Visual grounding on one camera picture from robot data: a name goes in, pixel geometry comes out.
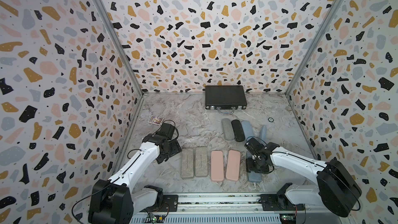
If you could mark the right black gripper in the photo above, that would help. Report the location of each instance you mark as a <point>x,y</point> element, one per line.
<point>261,170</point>

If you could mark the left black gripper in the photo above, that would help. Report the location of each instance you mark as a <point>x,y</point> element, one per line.
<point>175,147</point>

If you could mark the grey case mint lining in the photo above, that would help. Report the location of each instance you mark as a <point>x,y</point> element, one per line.
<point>253,177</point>

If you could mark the blue case with pink glasses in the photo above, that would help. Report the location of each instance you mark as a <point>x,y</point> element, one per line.
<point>247,129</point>

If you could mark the black case beige lining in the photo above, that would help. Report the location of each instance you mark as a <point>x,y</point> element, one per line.
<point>239,135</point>

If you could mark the mint green glasses case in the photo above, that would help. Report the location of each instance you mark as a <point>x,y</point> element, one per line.
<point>200,162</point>

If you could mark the beige case with brown glasses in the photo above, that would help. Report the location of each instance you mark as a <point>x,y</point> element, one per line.
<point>228,129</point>

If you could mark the pink glasses case grey lining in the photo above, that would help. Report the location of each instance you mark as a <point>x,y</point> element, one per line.
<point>217,166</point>

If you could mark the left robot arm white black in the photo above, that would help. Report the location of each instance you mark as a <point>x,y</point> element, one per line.
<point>114,202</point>

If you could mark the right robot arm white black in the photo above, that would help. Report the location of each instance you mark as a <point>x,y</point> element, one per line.
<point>332,185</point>

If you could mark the playing card box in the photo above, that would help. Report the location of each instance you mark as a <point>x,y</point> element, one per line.
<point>156,120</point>

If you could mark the black ribbed briefcase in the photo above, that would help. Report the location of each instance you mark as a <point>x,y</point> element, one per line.
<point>225,98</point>

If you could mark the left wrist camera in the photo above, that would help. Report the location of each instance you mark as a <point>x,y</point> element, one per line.
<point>168,130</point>

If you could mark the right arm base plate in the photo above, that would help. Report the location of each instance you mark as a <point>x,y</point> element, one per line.
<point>275,202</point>

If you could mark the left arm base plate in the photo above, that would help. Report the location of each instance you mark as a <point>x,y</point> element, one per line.
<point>169,203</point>

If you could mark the aluminium front rail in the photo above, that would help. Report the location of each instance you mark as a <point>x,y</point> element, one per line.
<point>235,208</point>

